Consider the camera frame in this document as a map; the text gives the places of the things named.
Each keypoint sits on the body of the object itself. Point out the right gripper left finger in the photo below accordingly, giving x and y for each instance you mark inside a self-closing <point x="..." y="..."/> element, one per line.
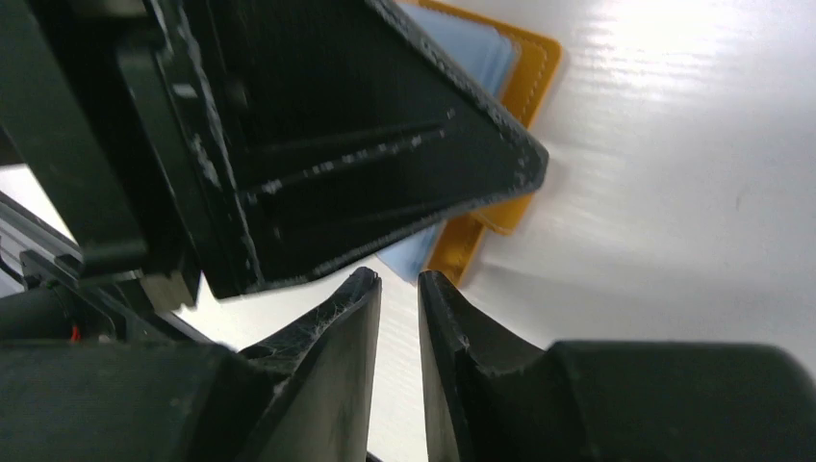
<point x="321" y="368"/>

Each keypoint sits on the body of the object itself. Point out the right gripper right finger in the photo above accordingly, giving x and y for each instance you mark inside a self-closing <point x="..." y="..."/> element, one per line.
<point x="484" y="388"/>

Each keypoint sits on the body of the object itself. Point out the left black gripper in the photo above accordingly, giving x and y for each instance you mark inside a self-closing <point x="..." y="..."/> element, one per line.
<point x="86" y="108"/>

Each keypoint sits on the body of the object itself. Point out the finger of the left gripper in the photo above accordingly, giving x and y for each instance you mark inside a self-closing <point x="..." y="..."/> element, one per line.
<point x="317" y="133"/>

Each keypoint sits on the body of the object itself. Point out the yellow leather card holder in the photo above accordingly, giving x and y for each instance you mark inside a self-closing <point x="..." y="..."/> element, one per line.
<point x="515" y="66"/>

